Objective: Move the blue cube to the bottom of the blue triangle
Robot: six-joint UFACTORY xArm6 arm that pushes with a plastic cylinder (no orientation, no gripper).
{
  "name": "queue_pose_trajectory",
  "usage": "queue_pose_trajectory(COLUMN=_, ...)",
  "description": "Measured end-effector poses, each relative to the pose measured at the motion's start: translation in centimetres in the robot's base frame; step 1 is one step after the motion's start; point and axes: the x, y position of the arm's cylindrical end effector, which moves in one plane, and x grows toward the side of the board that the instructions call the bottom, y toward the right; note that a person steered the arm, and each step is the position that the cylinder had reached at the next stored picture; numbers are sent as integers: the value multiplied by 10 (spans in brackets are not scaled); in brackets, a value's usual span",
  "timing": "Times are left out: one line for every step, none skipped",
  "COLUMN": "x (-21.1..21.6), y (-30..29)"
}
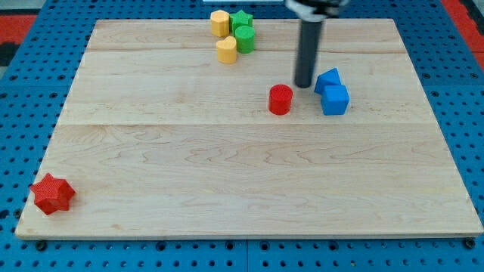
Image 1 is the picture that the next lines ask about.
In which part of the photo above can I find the red star block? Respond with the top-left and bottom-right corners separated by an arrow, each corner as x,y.
29,173 -> 76,215

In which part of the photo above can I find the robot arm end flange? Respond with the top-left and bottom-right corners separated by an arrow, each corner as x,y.
284,0 -> 351,22

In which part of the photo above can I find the green star block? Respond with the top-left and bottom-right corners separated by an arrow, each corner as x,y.
229,10 -> 253,33

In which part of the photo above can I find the red cylinder block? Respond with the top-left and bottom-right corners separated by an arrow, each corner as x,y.
268,84 -> 293,116

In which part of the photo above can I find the green cylinder block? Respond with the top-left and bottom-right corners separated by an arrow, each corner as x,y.
234,26 -> 256,54

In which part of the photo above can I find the yellow heart block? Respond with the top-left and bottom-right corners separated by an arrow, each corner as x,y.
216,36 -> 237,64

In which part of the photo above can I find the wooden board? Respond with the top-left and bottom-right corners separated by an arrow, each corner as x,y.
16,19 -> 483,240

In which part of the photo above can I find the yellow hexagon block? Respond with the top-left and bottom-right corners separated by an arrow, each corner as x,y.
210,10 -> 230,37

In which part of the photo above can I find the blue triangle block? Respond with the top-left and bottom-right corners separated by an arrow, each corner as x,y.
314,67 -> 342,94

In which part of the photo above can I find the blue cube block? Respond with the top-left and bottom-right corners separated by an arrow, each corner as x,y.
321,85 -> 349,116

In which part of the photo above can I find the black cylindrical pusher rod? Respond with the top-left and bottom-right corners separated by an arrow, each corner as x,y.
294,20 -> 323,88

